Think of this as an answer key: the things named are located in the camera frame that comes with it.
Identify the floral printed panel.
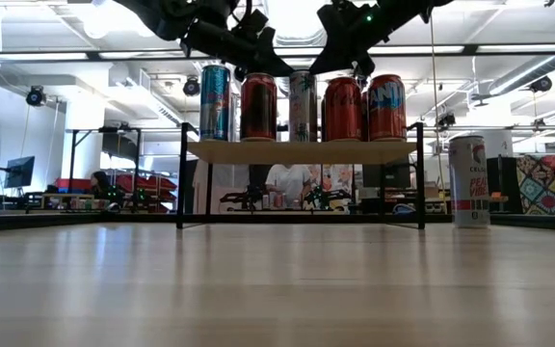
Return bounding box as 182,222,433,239
308,164,356,194

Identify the white Celsius can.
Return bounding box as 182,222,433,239
448,134,492,229
288,70,319,143

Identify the small wooden shelf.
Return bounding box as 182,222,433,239
40,192,95,211

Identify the person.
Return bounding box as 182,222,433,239
265,164,312,208
89,171,115,201

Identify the silver blue drink can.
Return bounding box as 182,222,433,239
199,64,232,143

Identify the black computer monitor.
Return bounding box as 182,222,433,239
3,155,37,189

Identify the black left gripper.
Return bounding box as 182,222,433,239
180,0,297,81

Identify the white printed panel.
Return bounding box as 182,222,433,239
193,161,251,216

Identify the black partition board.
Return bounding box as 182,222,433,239
489,156,524,215

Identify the wooden shelf with black legs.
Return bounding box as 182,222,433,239
174,121,426,230

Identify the red Coca-Cola Zero can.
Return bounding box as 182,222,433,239
324,75,363,143

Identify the red tool cabinet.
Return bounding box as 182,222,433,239
116,173,178,214

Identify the black metal rack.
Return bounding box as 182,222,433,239
67,125,143,216

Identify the colourful patchwork quilt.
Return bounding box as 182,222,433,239
515,152,555,217

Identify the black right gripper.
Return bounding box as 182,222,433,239
308,0,428,78

